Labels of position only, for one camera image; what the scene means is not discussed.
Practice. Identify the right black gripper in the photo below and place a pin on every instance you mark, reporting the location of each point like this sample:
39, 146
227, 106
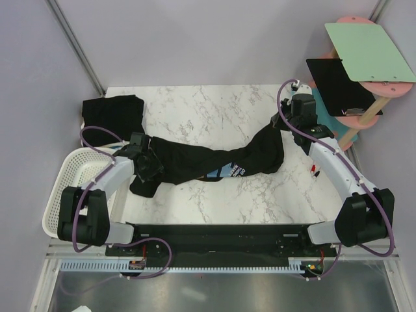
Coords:
277, 122

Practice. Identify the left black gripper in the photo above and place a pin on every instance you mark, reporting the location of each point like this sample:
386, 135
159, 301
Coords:
155, 168

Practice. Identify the black printed t shirt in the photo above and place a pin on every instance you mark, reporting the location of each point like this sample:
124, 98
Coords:
182, 162

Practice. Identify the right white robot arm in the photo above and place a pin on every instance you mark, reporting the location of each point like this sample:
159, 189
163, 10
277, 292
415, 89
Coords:
367, 211

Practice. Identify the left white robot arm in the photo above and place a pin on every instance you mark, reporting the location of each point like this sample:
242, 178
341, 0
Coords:
84, 219

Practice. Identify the folded black t shirt stack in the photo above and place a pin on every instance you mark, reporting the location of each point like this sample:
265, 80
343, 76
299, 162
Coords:
122, 115

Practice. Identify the teal mat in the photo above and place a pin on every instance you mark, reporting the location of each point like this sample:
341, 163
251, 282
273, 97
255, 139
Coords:
337, 128

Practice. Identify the black clipboard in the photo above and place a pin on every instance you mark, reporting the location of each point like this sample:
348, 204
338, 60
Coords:
341, 96

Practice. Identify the white perforated laundry basket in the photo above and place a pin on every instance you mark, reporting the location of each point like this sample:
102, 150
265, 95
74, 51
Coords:
76, 172

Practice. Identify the pink wooden shelf stand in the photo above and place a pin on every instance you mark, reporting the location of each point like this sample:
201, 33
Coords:
383, 92

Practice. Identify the green clipboard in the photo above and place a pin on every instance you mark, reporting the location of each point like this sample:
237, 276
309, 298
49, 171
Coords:
368, 53

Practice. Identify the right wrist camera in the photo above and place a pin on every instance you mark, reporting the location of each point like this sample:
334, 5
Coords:
303, 105

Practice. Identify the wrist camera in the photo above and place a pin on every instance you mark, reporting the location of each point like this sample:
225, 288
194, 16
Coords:
140, 140
303, 105

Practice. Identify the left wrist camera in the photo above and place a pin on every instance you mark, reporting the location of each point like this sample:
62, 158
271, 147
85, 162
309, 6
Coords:
140, 140

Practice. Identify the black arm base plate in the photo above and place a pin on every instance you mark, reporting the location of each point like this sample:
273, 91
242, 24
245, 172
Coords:
278, 240

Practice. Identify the light blue cable duct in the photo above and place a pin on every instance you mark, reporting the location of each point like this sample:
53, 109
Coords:
130, 266

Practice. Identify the aluminium frame rail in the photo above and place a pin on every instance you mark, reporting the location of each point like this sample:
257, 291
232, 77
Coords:
74, 43

